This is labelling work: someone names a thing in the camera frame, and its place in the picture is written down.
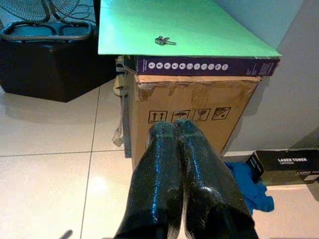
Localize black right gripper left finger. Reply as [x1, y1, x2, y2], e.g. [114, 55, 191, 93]
[116, 121, 184, 239]

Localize blue cloth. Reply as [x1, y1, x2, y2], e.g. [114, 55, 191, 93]
[224, 161, 275, 215]

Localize purple flat box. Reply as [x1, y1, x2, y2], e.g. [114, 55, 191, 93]
[123, 55, 279, 77]

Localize black storage bin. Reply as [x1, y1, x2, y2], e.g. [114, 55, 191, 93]
[0, 34, 118, 103]

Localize green board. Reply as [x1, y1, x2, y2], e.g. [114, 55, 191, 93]
[98, 0, 282, 59]

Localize grey metal bar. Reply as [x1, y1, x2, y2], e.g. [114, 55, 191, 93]
[120, 67, 133, 158]

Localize silver keys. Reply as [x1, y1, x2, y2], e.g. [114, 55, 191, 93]
[155, 35, 178, 47]

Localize grey standing fan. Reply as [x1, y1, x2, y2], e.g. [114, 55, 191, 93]
[0, 0, 97, 42]

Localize clear plastic wrap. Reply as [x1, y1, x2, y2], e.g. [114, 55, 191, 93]
[112, 126, 124, 147]

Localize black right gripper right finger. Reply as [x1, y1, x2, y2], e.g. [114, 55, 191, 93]
[174, 119, 259, 239]

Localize black laser toner box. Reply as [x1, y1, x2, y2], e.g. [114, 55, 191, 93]
[246, 148, 319, 193]

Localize beige sandal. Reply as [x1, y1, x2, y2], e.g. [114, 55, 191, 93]
[113, 74, 129, 97]

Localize brown cardboard box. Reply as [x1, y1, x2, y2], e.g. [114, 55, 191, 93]
[131, 74, 263, 170]

